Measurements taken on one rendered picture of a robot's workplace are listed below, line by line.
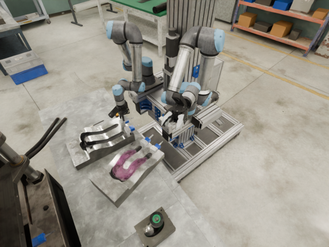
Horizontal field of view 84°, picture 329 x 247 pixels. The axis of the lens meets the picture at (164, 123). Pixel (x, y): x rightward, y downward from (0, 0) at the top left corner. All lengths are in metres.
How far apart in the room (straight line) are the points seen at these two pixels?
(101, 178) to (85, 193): 0.18
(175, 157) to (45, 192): 1.30
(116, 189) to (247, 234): 1.46
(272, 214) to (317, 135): 1.53
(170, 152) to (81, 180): 1.10
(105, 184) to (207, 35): 1.10
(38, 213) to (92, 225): 0.38
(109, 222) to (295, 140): 2.66
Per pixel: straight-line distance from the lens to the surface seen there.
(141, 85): 1.45
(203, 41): 1.14
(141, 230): 1.24
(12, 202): 1.38
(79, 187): 1.52
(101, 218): 1.38
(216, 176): 2.40
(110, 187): 1.31
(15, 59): 4.74
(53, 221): 1.51
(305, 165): 2.98
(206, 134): 2.46
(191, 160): 2.19
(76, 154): 1.60
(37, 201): 1.62
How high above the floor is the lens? 2.07
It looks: 48 degrees down
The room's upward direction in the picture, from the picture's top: straight up
